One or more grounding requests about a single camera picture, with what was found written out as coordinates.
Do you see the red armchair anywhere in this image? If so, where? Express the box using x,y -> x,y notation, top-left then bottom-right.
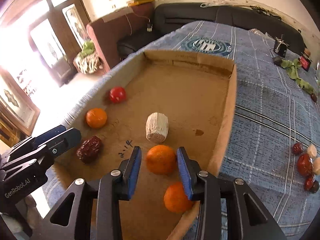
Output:
86,2 -> 154,72

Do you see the white yam chunk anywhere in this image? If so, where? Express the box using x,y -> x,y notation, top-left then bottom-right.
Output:
312,157 -> 320,176

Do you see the white round yam piece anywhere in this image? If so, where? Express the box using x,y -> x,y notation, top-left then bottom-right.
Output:
306,144 -> 317,159

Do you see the black leather sofa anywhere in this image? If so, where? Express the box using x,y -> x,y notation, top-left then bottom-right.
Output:
117,2 -> 308,61

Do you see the blue plaid tablecloth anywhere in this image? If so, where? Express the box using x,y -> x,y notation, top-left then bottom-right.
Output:
42,20 -> 320,240

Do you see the red labelled bottle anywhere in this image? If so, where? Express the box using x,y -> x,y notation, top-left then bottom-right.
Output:
299,48 -> 311,72

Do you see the cardboard tray box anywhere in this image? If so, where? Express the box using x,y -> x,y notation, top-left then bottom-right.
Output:
54,50 -> 236,239

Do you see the red cherry tomato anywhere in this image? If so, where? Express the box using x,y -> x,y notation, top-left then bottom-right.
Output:
109,87 -> 126,103

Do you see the green cloth pile stool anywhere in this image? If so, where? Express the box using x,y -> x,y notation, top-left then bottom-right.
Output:
73,40 -> 104,74

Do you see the large red jujube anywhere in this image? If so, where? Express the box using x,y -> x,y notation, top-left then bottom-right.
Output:
76,136 -> 103,164

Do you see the black small device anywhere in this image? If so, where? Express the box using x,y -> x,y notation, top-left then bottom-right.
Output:
272,34 -> 290,66

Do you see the big glossy red jujube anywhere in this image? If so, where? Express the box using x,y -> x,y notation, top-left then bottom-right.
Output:
297,153 -> 313,177

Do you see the small dark red jujube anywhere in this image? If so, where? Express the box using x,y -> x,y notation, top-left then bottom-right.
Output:
304,174 -> 315,191

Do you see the orange tangerine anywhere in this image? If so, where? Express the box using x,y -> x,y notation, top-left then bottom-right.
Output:
145,145 -> 177,175
163,181 -> 195,213
85,108 -> 107,129

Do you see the green leafy sprig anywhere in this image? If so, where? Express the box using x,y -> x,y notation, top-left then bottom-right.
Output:
280,59 -> 315,95

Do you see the lone red jujube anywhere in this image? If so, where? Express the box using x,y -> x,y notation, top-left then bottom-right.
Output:
310,93 -> 317,103

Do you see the dark purple passion fruit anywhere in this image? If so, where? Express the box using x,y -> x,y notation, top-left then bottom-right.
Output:
309,180 -> 319,193

